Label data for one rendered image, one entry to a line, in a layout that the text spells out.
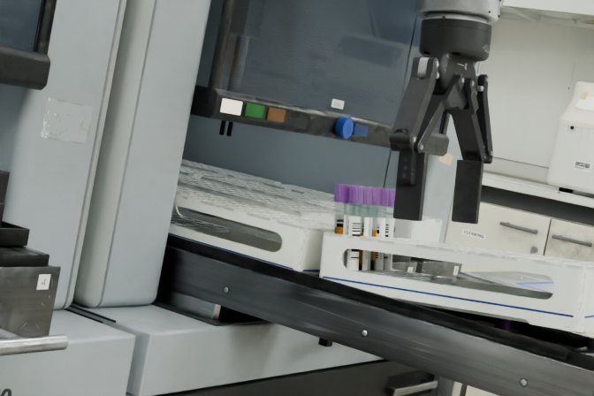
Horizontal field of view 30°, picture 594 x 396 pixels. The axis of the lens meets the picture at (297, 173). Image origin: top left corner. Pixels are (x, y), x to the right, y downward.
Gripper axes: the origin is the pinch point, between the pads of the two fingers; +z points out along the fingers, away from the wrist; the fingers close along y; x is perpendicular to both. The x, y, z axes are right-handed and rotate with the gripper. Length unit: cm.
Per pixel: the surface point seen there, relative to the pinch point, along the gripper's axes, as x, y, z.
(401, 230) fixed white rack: 26.0, 40.7, 4.2
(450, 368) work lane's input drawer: -6.4, -6.8, 15.1
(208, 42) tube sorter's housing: 77, 54, -25
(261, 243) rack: 25.9, 4.7, 6.4
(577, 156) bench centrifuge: 68, 230, -18
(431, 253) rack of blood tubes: -2.2, -5.0, 4.3
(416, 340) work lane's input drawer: -2.4, -6.8, 13.1
